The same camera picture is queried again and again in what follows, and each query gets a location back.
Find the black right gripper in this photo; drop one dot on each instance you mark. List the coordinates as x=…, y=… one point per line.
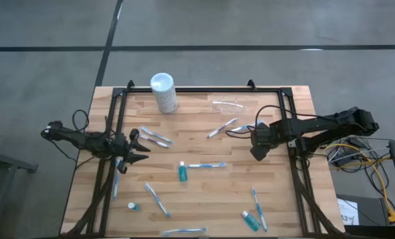
x=263, y=136

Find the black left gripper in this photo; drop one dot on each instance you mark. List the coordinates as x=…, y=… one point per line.
x=122, y=147

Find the purple toothbrush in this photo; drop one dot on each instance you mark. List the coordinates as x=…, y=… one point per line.
x=154, y=141
x=222, y=127

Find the blue toothbrush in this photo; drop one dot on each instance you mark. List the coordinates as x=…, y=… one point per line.
x=184, y=231
x=116, y=182
x=156, y=199
x=242, y=128
x=259, y=209
x=155, y=134
x=207, y=165

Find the clear acrylic organizer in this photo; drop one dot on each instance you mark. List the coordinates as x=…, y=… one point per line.
x=228, y=107

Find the small teal mouthwash bottle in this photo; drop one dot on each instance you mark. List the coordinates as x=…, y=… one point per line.
x=252, y=222
x=132, y=206
x=183, y=173

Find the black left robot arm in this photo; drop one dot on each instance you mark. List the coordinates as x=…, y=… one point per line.
x=84, y=139

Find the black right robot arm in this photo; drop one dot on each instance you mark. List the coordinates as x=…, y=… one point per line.
x=316, y=124

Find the white wipes canister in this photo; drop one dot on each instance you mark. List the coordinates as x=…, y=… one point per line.
x=165, y=96

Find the white paper sheet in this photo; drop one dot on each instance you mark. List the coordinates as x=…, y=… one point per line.
x=348, y=209

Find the dark grey case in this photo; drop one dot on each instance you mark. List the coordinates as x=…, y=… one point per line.
x=369, y=209

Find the dark metal stand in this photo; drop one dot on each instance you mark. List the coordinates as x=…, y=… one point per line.
x=8, y=162

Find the grey metal bracket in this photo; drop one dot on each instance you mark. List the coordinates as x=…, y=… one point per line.
x=291, y=142

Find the black frame clamp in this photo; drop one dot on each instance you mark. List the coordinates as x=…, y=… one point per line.
x=251, y=85
x=130, y=84

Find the black aluminium table frame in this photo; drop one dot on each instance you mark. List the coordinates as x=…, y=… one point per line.
x=200, y=89

